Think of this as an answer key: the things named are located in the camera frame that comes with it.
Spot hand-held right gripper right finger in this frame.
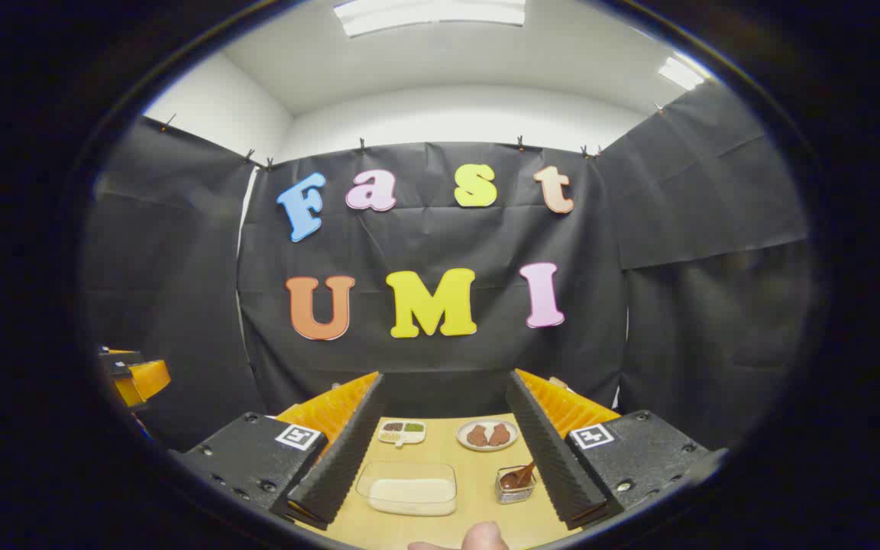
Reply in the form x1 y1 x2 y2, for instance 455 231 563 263
506 369 730 529

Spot round white plate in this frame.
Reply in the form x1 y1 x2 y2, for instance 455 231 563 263
456 419 519 452

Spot black backdrop cloth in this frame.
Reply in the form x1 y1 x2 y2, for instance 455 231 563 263
81 76 819 451

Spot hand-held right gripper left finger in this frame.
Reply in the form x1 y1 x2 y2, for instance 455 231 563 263
169 372 389 531

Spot white divided condiment dish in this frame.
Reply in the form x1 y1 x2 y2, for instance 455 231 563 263
377 419 427 447

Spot wooden spoon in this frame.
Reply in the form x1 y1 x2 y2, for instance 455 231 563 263
500 461 537 491

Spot ceiling light panel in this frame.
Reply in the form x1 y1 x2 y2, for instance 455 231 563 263
333 0 526 37
658 56 707 91

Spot white rice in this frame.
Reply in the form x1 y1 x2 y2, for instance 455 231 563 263
369 478 457 516

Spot clear plastic container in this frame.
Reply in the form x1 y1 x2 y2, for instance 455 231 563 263
356 461 458 517

